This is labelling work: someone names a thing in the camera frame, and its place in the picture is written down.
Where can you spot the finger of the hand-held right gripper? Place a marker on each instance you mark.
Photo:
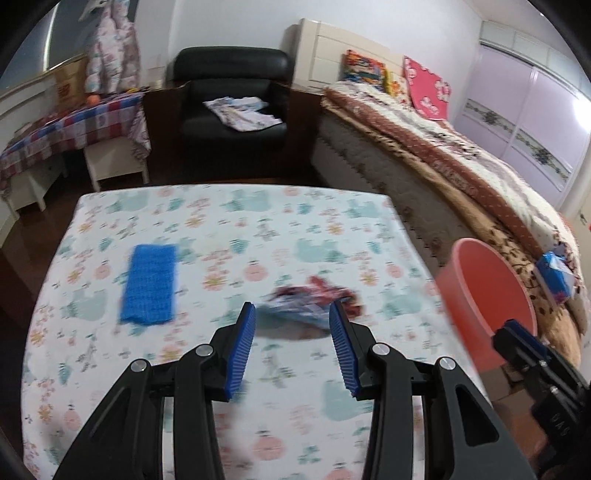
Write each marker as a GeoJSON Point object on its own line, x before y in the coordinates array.
{"type": "Point", "coordinates": [517, 346]}

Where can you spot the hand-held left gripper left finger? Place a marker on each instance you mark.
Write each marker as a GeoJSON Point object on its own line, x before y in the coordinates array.
{"type": "Point", "coordinates": [240, 353]}

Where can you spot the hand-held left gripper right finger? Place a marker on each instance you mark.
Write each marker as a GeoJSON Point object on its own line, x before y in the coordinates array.
{"type": "Point", "coordinates": [342, 353]}

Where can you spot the red and blue wrapper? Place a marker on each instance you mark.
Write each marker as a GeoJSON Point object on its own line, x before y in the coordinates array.
{"type": "Point", "coordinates": [309, 302]}

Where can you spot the pink plastic bucket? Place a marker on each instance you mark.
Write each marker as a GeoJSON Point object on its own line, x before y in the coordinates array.
{"type": "Point", "coordinates": [480, 295]}

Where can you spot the blue tissue pack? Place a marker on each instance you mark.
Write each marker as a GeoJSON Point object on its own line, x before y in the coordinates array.
{"type": "Point", "coordinates": [554, 277]}

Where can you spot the blue folded cloth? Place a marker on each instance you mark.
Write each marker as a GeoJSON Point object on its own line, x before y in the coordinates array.
{"type": "Point", "coordinates": [150, 284]}

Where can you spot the brown leaf pattern blanket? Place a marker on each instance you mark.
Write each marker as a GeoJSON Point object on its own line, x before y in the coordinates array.
{"type": "Point", "coordinates": [508, 230]}

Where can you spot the floral tablecloth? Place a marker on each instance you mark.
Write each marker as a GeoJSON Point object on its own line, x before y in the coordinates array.
{"type": "Point", "coordinates": [207, 230]}

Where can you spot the white quilted mattress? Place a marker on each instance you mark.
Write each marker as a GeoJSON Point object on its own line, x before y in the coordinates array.
{"type": "Point", "coordinates": [360, 161]}

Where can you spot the dotted floral quilt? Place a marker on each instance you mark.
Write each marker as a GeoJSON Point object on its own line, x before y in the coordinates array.
{"type": "Point", "coordinates": [461, 147]}

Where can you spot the dark wooden panel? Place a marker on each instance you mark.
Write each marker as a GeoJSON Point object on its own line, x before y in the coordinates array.
{"type": "Point", "coordinates": [304, 129]}
{"type": "Point", "coordinates": [161, 138]}

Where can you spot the white stool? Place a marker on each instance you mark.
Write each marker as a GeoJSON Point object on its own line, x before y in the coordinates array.
{"type": "Point", "coordinates": [113, 159]}

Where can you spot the white printed cloth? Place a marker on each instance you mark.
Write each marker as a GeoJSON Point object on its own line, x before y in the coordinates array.
{"type": "Point", "coordinates": [240, 113]}

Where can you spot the lilac wardrobe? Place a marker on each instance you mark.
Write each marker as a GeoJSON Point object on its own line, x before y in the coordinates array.
{"type": "Point", "coordinates": [521, 101]}

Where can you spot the white bench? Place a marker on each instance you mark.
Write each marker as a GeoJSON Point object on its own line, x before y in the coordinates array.
{"type": "Point", "coordinates": [32, 182]}

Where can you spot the yellow floral pillow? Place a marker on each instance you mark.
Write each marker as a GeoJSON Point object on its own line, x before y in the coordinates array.
{"type": "Point", "coordinates": [395, 85]}

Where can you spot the red floral pillow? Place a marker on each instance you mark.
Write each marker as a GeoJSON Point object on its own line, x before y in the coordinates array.
{"type": "Point", "coordinates": [427, 87]}

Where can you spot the checkered tablecloth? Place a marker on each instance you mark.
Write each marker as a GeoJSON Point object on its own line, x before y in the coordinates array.
{"type": "Point", "coordinates": [69, 129]}

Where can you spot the black leather armchair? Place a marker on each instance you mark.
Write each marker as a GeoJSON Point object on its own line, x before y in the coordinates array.
{"type": "Point", "coordinates": [231, 69]}

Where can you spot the colourful patchwork pillow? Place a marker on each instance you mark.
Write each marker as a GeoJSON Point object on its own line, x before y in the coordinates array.
{"type": "Point", "coordinates": [362, 69]}

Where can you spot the small orange fruit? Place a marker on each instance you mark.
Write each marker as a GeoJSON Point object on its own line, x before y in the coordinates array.
{"type": "Point", "coordinates": [93, 100]}

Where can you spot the brown paper bag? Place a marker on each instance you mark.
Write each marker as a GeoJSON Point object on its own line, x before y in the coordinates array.
{"type": "Point", "coordinates": [70, 83]}

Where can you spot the pink patterned puffer jacket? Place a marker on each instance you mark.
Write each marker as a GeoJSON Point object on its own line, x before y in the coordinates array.
{"type": "Point", "coordinates": [111, 50]}

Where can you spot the white wooden bed frame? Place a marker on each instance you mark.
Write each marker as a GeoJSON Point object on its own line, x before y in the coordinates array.
{"type": "Point", "coordinates": [323, 55]}

